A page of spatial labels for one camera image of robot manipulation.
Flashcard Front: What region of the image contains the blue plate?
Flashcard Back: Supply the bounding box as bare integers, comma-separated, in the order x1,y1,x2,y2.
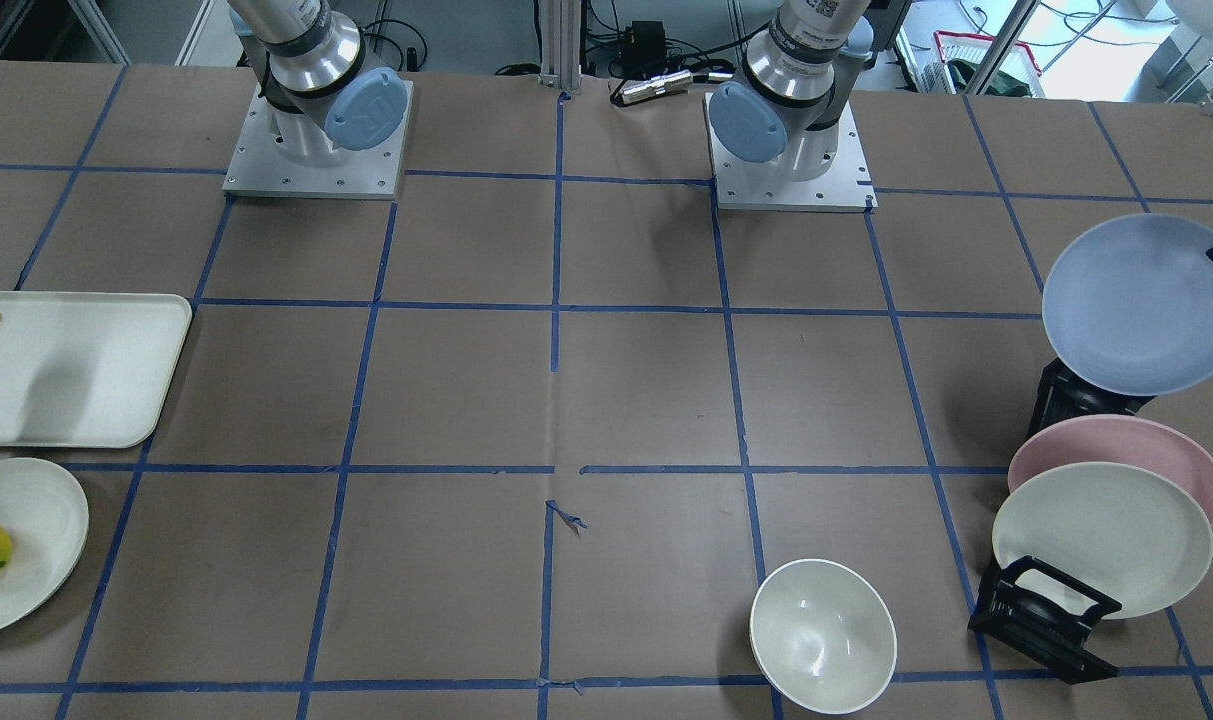
1041,213,1213,396

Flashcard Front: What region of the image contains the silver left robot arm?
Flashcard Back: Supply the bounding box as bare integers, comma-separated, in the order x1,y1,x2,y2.
707,1,875,181

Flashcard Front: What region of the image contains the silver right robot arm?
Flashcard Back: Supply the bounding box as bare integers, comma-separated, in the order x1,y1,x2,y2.
228,1,412,168

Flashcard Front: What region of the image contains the black plate rack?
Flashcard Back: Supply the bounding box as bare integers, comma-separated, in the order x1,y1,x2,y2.
968,359,1151,685

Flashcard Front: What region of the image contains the pink plate in rack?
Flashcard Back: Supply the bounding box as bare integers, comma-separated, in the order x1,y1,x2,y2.
1006,415,1213,524

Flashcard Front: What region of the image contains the white plate in rack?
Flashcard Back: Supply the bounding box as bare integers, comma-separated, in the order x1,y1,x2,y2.
991,461,1213,621

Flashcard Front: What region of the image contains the silver cylindrical connector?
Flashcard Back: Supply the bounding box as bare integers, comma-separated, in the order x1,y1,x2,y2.
609,69,694,108

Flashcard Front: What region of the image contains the black power adapter box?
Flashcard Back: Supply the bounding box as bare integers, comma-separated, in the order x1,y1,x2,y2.
620,19,667,65

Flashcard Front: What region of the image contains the white ceramic bowl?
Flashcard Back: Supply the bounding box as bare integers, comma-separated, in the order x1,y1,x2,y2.
748,559,898,715

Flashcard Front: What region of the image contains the white basket with red rim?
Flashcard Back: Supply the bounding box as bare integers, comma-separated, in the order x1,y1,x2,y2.
917,29,1046,97

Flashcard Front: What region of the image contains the white rectangular tray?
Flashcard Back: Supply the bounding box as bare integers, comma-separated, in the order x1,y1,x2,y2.
0,291,193,448

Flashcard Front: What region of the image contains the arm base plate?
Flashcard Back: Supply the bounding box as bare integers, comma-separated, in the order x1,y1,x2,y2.
708,105,877,213
223,96,412,201

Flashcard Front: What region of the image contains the aluminium frame post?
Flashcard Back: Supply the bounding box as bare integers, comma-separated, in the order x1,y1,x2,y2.
537,0,583,96

